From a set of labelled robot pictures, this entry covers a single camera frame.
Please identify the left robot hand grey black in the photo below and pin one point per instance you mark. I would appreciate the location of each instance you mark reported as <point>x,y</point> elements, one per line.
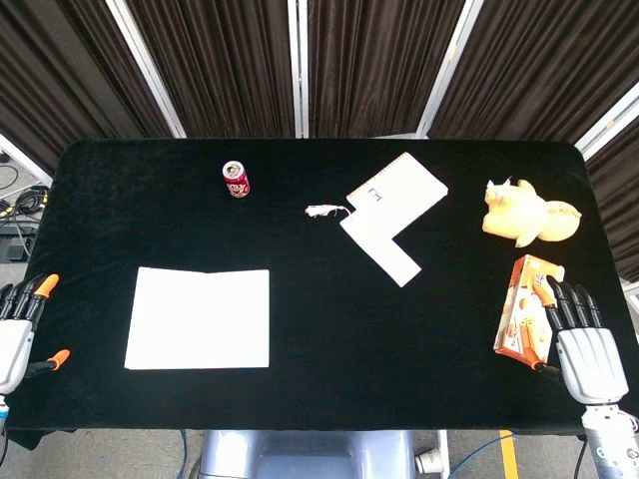
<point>14,344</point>

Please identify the right robot hand grey black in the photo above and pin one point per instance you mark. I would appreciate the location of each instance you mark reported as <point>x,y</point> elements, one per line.
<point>591,364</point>

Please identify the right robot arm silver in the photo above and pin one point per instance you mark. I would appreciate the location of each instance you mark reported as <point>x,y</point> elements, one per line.
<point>611,444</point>

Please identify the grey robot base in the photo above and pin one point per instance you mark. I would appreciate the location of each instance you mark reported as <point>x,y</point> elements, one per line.
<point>307,456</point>

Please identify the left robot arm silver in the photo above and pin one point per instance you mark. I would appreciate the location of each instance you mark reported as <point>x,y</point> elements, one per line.
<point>2,414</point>

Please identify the orange snack box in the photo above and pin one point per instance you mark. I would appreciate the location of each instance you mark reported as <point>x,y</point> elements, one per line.
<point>524,319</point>

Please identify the yellow plush toy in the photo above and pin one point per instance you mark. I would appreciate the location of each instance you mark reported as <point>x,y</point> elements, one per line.
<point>524,214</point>

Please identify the brown curtain partition panel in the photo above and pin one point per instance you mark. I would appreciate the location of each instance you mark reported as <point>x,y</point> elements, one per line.
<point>379,65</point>
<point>619,199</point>
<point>524,70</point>
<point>219,65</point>
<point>60,75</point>

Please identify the white caster foot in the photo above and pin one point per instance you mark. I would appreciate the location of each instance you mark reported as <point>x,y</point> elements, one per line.
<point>430,461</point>

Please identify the white rectangular card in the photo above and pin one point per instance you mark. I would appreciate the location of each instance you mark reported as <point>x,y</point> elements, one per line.
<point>384,254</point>

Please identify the black velvet tablecloth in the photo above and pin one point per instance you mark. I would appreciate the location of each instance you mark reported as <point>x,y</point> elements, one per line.
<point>349,349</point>

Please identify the white spiral notepad orange binding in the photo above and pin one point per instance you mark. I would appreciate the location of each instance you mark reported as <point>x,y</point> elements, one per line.
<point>399,189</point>

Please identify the red soda can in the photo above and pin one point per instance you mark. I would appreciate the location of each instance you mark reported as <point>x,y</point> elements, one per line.
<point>236,179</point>

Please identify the small white trinket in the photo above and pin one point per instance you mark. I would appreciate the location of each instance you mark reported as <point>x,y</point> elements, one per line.
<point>322,210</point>

